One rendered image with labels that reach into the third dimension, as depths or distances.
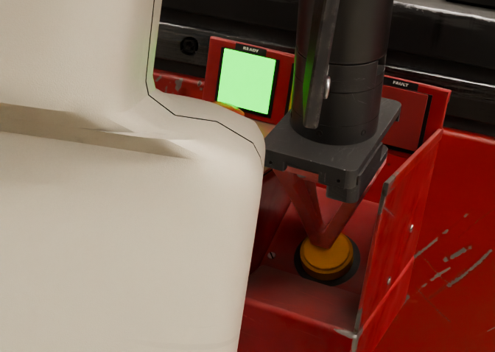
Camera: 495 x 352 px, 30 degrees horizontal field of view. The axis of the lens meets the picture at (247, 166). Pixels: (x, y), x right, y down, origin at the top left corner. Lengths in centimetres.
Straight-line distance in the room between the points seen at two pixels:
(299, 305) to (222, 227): 36
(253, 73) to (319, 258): 17
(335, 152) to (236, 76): 19
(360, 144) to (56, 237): 34
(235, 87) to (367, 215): 15
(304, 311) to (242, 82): 22
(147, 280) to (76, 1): 8
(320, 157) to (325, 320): 11
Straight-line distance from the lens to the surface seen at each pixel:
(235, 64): 75
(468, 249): 91
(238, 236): 28
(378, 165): 61
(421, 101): 70
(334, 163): 57
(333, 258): 66
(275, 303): 62
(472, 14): 86
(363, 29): 55
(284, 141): 58
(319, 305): 63
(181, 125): 29
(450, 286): 93
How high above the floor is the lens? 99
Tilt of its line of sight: 19 degrees down
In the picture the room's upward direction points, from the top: 8 degrees clockwise
